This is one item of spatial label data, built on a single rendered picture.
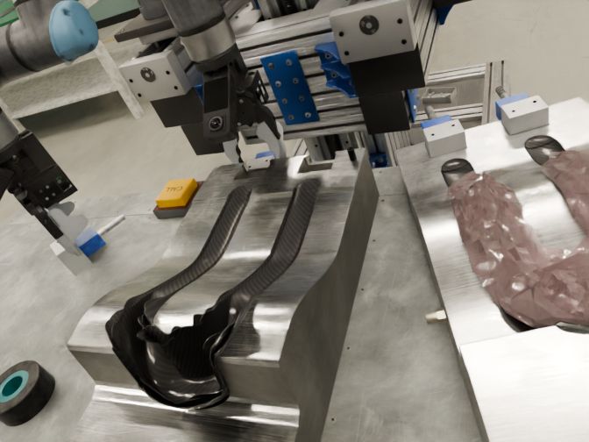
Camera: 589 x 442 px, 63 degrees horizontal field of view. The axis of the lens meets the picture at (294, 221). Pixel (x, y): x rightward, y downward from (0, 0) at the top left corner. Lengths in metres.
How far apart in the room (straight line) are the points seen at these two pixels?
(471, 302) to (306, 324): 0.16
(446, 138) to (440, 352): 0.30
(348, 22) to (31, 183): 0.58
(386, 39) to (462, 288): 0.53
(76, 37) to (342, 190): 0.44
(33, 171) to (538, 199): 0.73
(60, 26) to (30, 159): 0.21
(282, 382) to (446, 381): 0.18
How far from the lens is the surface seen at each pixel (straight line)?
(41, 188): 0.87
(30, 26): 0.83
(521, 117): 0.72
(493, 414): 0.40
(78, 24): 0.81
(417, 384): 0.54
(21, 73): 0.88
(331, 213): 0.62
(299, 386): 0.48
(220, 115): 0.73
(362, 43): 0.92
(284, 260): 0.59
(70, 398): 0.75
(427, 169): 0.69
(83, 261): 0.94
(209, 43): 0.74
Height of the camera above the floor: 1.27
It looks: 37 degrees down
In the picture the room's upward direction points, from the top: 24 degrees counter-clockwise
